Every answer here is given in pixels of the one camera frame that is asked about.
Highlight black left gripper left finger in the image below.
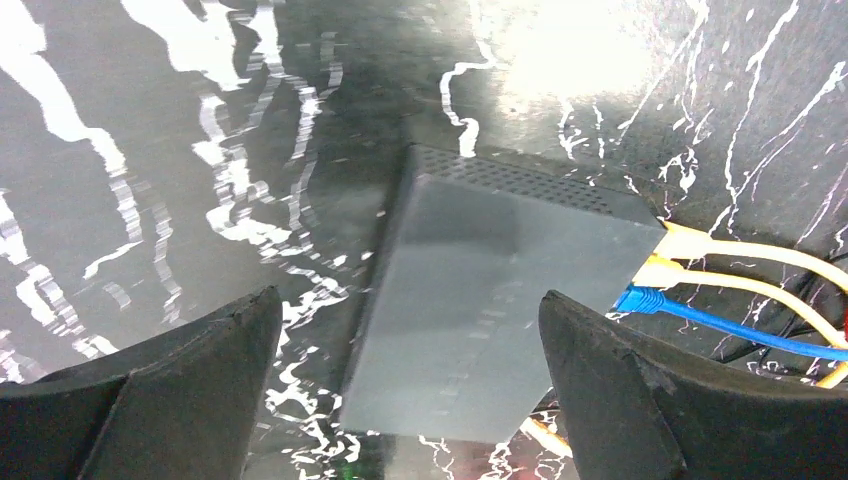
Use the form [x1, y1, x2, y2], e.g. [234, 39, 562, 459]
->
[1, 286, 282, 479]

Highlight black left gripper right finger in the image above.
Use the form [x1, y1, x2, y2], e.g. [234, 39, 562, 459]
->
[538, 291, 847, 480]

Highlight blue ethernet cable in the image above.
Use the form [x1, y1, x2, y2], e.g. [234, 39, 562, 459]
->
[612, 284, 848, 363]

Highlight yellow ethernet cable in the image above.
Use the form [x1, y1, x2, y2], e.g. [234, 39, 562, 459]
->
[632, 254, 848, 391]
[652, 221, 848, 296]

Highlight black network switch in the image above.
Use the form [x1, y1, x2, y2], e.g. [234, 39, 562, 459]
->
[338, 144, 666, 444]

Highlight thin black power cable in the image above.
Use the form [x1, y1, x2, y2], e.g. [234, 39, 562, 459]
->
[712, 251, 848, 366]

